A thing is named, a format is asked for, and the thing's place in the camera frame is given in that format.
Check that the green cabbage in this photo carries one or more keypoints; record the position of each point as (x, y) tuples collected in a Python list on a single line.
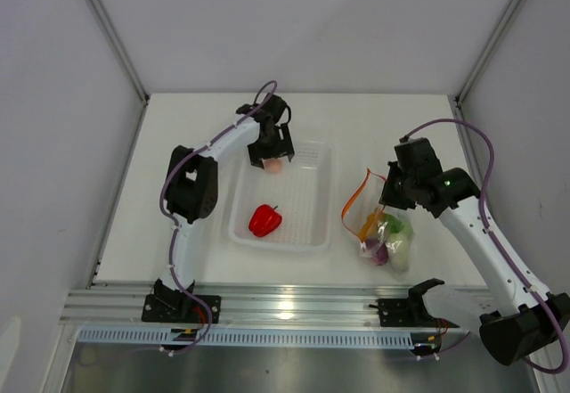
[(394, 224)]

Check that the purple onion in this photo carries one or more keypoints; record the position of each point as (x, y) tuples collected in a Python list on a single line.
[(375, 251)]

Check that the left aluminium frame post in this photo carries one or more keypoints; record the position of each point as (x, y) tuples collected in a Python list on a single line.
[(116, 45)]

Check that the aluminium frame post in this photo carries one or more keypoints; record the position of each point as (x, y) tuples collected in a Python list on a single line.
[(492, 43), (116, 45)]

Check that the aluminium mounting rail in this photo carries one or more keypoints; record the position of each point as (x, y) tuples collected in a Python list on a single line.
[(247, 306)]

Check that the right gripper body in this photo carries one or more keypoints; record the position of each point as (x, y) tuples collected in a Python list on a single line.
[(398, 189)]

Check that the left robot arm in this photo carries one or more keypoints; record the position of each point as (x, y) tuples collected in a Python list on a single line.
[(190, 194)]

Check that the white slotted cable duct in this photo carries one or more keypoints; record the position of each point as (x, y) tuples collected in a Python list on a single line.
[(249, 337)]

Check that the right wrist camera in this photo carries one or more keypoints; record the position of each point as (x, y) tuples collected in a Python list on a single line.
[(416, 157)]

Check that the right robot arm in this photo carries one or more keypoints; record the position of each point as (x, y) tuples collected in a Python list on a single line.
[(525, 315)]

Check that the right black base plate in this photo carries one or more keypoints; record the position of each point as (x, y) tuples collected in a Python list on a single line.
[(408, 312)]

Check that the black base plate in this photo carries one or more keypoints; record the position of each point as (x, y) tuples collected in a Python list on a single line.
[(408, 312), (176, 310)]

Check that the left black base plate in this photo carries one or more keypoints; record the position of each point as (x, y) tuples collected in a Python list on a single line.
[(176, 310)]

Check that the red bell pepper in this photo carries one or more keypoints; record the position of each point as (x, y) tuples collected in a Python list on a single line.
[(265, 220)]

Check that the white plastic basket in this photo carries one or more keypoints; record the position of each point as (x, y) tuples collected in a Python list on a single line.
[(301, 194)]

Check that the right aluminium frame post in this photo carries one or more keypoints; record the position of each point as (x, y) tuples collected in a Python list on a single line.
[(492, 43)]

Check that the white radish with leaves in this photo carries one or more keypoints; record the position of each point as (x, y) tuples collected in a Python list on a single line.
[(399, 249)]

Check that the clear zip top bag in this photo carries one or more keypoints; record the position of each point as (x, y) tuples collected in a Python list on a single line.
[(363, 201)]

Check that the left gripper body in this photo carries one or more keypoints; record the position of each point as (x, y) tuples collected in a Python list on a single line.
[(271, 147)]

